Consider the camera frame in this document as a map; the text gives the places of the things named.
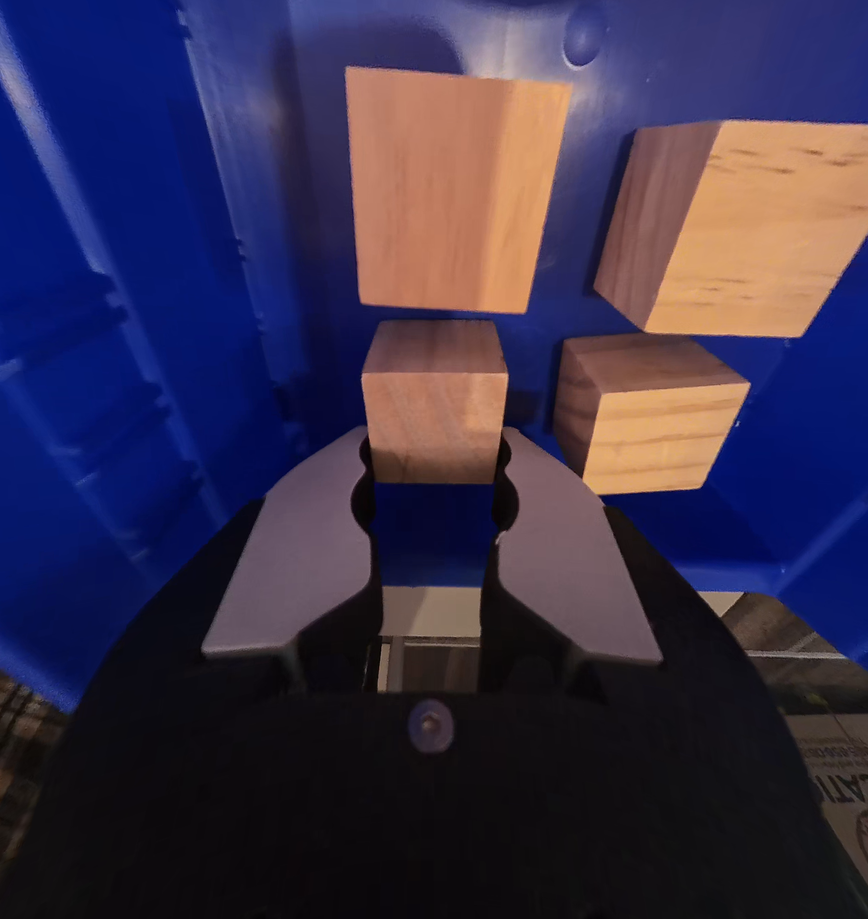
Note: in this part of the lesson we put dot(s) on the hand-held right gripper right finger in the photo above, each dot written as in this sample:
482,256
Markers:
570,574

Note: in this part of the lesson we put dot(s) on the wooden cube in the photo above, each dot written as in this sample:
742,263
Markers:
750,237
649,423
434,409
448,194

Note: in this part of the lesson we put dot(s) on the white printed moving box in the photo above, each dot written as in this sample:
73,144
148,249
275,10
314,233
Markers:
850,790

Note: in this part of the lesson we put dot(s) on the blue plastic bin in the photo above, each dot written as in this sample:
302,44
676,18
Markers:
118,287

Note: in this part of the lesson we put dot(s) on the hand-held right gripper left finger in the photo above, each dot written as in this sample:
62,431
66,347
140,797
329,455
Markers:
290,574

